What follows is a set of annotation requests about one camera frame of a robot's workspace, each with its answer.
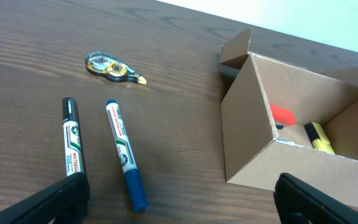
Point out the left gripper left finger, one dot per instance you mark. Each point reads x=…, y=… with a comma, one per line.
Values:
x=63, y=202

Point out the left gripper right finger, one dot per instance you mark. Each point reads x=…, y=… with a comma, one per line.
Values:
x=298, y=202

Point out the yellow highlighter pen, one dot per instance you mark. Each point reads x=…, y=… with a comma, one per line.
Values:
x=318, y=137

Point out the cardboard box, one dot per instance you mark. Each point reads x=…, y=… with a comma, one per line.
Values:
x=316, y=89

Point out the red stapler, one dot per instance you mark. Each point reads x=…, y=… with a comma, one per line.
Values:
x=282, y=116

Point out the correction tape dispenser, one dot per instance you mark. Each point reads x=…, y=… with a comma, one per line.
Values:
x=104, y=64

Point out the black whiteboard marker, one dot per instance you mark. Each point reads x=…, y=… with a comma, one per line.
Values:
x=74, y=157

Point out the blue whiteboard marker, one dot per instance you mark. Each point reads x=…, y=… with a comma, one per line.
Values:
x=132, y=178

